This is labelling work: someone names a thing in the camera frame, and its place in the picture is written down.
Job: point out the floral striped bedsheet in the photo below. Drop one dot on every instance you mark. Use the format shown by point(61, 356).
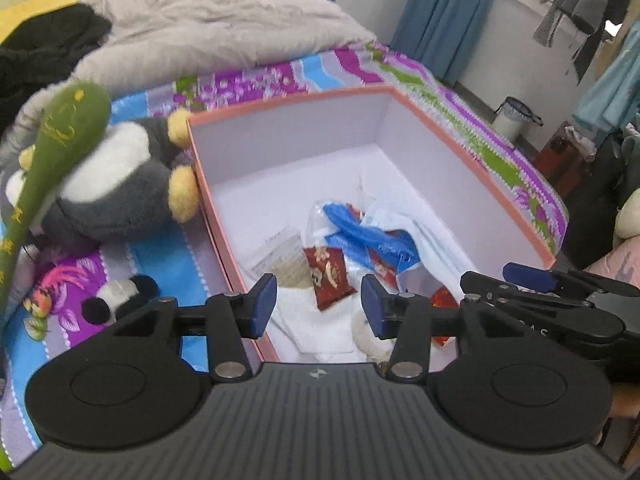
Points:
point(320, 70)

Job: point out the blue curtain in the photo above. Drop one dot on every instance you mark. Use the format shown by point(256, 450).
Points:
point(440, 15)

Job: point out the pink garment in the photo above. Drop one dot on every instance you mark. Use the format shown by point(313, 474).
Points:
point(617, 265)

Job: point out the grey penguin plush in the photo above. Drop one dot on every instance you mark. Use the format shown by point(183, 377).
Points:
point(115, 180)

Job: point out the red stool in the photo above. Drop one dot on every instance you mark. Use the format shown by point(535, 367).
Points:
point(562, 160)

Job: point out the small panda plush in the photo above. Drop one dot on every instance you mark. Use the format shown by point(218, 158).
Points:
point(122, 297)

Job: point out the green plush stick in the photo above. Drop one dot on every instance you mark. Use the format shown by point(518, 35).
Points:
point(55, 135)

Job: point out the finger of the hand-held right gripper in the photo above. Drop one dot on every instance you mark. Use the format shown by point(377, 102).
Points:
point(527, 274)
point(480, 286)

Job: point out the white waffle cloth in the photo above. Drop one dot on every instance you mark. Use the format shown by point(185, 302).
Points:
point(320, 330)

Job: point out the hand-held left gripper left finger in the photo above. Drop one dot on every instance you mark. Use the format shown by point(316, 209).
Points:
point(262, 306)

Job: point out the light blue garment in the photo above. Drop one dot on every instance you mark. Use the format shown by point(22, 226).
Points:
point(610, 90)

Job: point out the pink cardboard box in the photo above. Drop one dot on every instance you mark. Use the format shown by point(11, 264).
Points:
point(280, 160)

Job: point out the black garment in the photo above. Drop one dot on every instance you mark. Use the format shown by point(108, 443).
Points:
point(45, 50)

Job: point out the grey blanket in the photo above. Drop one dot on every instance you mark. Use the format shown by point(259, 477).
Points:
point(215, 20)

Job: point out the shiny red snack packet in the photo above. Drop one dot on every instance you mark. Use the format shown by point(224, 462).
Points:
point(444, 300)

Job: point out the blue plastic bag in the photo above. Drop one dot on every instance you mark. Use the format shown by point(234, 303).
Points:
point(360, 232)

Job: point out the white trash bin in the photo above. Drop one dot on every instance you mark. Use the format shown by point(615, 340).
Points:
point(515, 120)

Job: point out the brown snack packet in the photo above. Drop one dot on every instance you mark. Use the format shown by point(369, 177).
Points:
point(325, 275)

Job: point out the blue face mask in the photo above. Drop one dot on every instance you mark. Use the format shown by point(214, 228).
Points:
point(430, 240)

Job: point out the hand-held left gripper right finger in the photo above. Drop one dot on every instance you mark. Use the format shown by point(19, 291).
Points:
point(374, 306)

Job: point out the yellow cloth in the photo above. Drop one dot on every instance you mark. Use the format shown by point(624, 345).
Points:
point(30, 10)

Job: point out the pink feather toy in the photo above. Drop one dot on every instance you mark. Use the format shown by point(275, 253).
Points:
point(55, 290)

